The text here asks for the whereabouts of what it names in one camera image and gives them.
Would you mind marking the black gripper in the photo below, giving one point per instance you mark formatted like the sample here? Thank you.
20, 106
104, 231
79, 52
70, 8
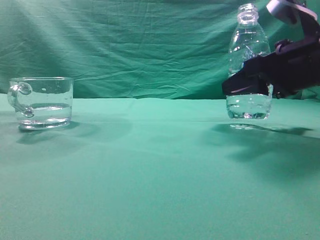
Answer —
292, 67

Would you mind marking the clear plastic water bottle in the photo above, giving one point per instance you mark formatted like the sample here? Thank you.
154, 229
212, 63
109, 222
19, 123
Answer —
248, 41

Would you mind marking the robot arm with white link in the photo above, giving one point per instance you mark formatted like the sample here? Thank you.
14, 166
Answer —
296, 13

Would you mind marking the green backdrop cloth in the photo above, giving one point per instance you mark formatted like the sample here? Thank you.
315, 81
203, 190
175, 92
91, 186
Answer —
168, 49

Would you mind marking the green tablecloth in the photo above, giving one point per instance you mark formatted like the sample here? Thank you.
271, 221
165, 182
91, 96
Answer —
160, 169

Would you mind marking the clear glass mug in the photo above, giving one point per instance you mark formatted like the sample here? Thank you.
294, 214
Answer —
41, 103

